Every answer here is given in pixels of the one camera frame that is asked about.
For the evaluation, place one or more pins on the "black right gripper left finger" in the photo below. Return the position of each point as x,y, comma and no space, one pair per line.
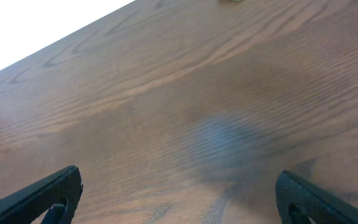
56,195

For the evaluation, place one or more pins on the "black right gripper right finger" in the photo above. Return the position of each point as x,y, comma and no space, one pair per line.
300,201

